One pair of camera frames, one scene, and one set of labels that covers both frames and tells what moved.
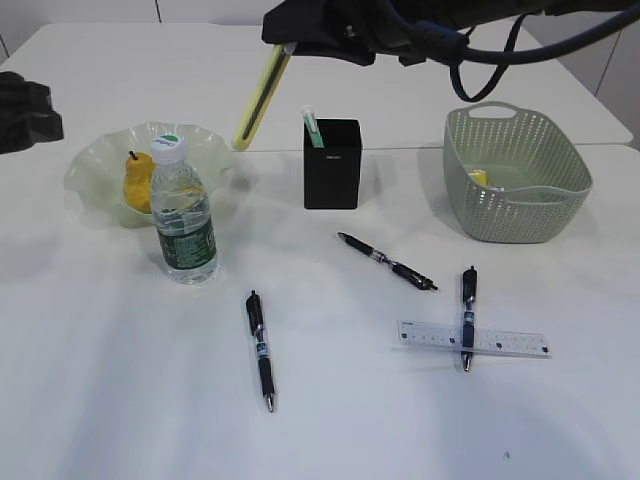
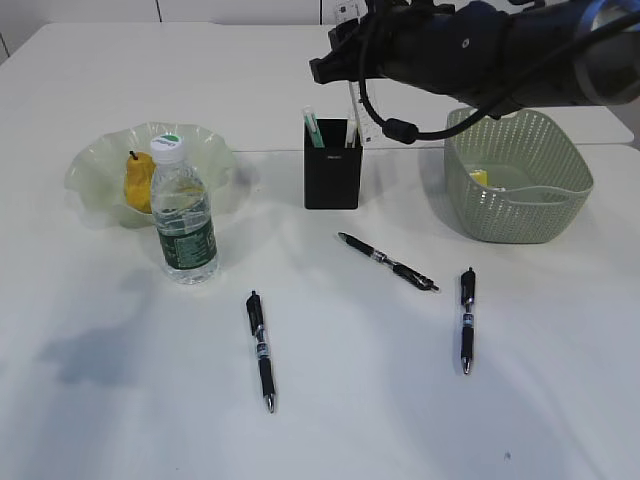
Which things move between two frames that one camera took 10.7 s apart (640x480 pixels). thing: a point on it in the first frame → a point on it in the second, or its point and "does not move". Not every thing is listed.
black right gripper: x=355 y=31 → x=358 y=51
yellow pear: x=138 y=181 does not move
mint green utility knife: x=314 y=128 does not move
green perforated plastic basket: x=510 y=176 does not move
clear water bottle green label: x=182 y=214 does not move
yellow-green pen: x=267 y=85 → x=353 y=134
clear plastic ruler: x=446 y=337 → x=369 y=131
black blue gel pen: x=469 y=295 does not move
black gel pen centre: x=418 y=280 does not move
